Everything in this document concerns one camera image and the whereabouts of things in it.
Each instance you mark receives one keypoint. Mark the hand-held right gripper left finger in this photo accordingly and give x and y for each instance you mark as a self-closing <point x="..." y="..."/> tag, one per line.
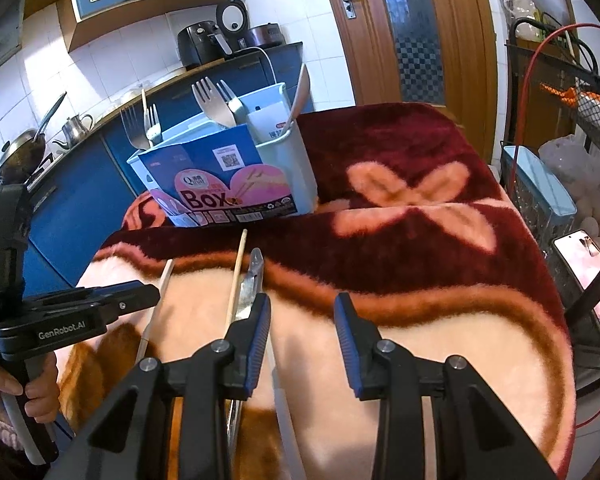
<point x="257" y="345"/>

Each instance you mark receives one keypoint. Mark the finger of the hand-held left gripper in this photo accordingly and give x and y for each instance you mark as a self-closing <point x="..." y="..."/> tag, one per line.
<point x="130" y="297"/>

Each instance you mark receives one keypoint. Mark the blue base cabinet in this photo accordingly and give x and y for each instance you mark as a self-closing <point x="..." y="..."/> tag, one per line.
<point x="70" y="200"/>

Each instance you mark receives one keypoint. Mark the steel wok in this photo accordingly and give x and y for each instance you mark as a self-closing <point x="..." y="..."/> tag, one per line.
<point x="20" y="155"/>

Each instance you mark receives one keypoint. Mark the person's left hand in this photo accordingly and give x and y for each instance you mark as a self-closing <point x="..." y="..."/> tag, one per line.
<point x="42" y="390"/>

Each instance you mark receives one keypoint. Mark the smartphone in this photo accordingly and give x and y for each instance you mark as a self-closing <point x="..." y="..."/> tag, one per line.
<point x="582" y="270"/>

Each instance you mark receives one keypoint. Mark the light blue utensil holder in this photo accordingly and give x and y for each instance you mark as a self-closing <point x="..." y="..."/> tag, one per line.
<point x="290" y="170"/>

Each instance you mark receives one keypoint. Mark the steel kettle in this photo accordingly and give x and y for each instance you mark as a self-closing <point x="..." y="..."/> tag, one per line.
<point x="75" y="130"/>

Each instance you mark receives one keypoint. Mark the pile of white eggs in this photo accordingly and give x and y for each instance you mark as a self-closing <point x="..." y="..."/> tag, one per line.
<point x="597" y="225"/>

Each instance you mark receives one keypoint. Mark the wooden door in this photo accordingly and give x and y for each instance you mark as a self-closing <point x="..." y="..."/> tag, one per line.
<point x="455" y="35"/>

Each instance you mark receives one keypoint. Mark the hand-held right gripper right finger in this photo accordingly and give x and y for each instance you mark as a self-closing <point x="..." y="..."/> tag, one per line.
<point x="352" y="345"/>

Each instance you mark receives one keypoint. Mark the grey range hood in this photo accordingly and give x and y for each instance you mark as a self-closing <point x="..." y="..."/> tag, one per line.
<point x="0" y="40"/>

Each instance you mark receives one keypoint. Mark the blue and pink card label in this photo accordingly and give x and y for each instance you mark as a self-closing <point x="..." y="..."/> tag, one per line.
<point x="205" y="160"/>

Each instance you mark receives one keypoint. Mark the black rice cooker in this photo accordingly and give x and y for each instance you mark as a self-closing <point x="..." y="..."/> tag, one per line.
<point x="260" y="35"/>

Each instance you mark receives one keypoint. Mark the floral fleece blanket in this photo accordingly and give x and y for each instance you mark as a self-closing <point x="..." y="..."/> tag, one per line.
<point x="430" y="260"/>

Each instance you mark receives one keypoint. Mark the large steel fork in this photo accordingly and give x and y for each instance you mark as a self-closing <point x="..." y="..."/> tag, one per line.
<point x="212" y="105"/>

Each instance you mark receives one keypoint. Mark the small steel fork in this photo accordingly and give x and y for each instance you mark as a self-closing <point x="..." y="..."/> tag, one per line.
<point x="153" y="127"/>

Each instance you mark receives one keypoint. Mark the white plastic knife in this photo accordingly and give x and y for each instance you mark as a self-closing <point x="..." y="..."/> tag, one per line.
<point x="287" y="410"/>

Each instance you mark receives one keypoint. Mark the clear plastic bag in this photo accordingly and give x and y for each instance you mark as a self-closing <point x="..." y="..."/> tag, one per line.
<point x="575" y="160"/>

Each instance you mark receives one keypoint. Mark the steel table knife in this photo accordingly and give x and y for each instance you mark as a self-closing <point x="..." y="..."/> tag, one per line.
<point x="250" y="290"/>

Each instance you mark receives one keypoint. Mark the black air fryer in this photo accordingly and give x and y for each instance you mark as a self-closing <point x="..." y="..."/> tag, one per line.
<point x="197" y="42"/>

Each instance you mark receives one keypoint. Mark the blue lid clear container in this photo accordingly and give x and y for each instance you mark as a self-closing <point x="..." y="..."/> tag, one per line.
<point x="540" y="185"/>

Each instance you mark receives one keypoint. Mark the white plastic fork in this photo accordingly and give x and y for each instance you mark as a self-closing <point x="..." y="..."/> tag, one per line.
<point x="232" y="102"/>

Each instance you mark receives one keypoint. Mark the white paper packet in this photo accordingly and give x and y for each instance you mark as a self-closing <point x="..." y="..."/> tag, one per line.
<point x="270" y="122"/>

